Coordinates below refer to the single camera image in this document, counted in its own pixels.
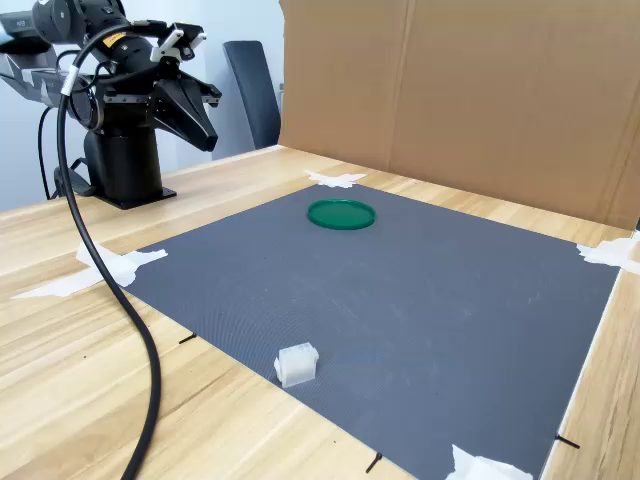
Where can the small white plastic terminal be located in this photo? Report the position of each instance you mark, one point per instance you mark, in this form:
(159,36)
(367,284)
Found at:
(297,367)

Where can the round green lid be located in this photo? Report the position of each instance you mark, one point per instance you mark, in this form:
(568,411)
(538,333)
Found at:
(341,214)

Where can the dark grey chair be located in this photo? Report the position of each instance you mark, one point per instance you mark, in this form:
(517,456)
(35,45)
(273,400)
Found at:
(255,95)

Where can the white tape corner patch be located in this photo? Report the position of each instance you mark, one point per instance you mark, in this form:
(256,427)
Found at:
(612,252)
(335,179)
(475,470)
(120,267)

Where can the dark grey mat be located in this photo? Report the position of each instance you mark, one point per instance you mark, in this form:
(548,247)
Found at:
(400,325)

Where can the brown cardboard partition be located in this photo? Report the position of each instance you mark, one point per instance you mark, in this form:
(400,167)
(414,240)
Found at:
(500,100)

